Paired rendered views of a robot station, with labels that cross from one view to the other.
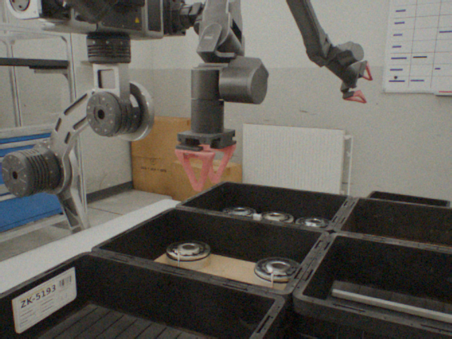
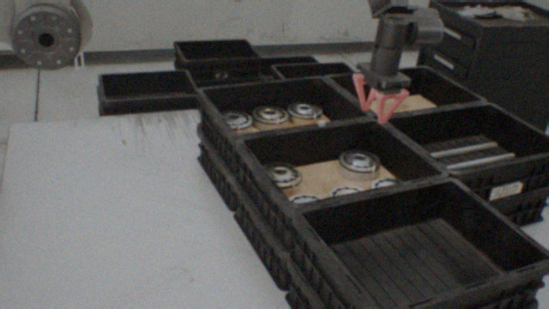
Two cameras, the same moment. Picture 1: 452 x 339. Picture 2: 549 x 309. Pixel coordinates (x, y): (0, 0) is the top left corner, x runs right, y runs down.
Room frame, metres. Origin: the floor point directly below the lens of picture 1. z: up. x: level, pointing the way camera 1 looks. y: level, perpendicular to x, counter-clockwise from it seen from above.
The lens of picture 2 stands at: (0.26, 0.97, 1.53)
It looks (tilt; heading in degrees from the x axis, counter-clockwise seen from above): 30 degrees down; 307
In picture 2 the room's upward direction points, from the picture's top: 5 degrees clockwise
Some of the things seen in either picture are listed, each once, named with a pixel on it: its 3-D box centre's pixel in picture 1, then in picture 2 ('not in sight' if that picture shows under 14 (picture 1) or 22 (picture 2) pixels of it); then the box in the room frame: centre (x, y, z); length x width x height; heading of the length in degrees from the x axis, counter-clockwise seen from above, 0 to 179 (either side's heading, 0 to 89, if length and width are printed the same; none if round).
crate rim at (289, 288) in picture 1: (215, 245); (339, 160); (0.79, 0.02, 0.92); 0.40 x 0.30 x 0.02; 64
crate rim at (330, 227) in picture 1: (266, 204); (283, 106); (1.06, -0.12, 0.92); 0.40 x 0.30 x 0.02; 64
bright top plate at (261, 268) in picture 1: (278, 268); (359, 160); (0.81, -0.12, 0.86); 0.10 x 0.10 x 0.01
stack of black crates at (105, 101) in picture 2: not in sight; (149, 130); (2.01, -0.42, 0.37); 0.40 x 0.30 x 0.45; 58
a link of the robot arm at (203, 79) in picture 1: (210, 84); (394, 31); (0.72, 0.02, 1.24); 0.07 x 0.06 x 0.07; 57
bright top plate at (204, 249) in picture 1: (187, 249); (280, 174); (0.91, 0.08, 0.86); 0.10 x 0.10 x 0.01
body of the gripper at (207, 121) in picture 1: (207, 120); (384, 62); (0.72, 0.03, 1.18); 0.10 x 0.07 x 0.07; 154
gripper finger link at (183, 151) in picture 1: (202, 163); (383, 99); (0.71, 0.04, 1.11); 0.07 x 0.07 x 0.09; 64
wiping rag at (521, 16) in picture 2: not in sight; (515, 12); (1.03, -2.01, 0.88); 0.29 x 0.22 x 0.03; 58
